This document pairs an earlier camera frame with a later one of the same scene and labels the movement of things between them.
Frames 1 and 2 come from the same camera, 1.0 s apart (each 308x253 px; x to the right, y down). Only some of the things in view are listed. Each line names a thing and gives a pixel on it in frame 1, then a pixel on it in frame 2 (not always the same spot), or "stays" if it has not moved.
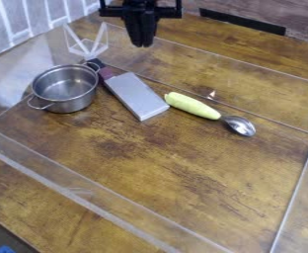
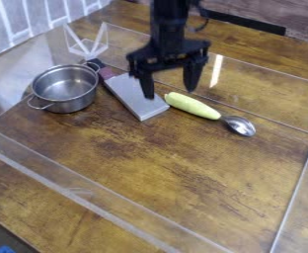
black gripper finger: x=149 y=29 -> x=191 y=72
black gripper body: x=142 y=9 -> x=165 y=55
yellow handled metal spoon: x=238 y=124 stays
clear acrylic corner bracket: x=87 y=47 stays
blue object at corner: x=4 y=249 stays
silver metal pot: x=63 y=88 stays
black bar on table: x=262 y=26 stays
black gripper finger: x=134 y=25 -> x=149 y=83
